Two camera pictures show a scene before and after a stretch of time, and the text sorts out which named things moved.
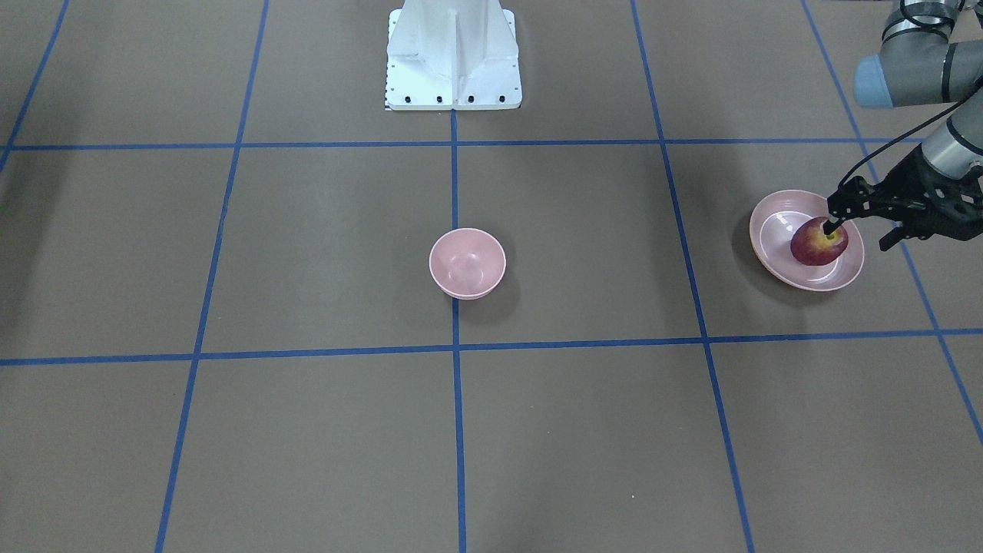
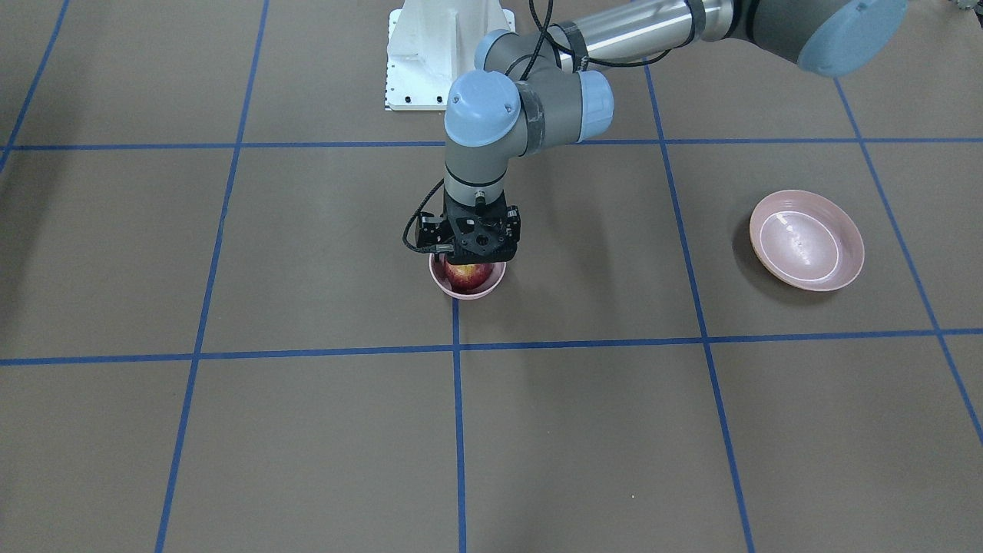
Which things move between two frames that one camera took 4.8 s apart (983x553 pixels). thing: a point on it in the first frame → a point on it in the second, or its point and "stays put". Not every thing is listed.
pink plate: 791,246 stays put
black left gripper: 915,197 → 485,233
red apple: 811,246 → 466,278
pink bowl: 467,263 stays put
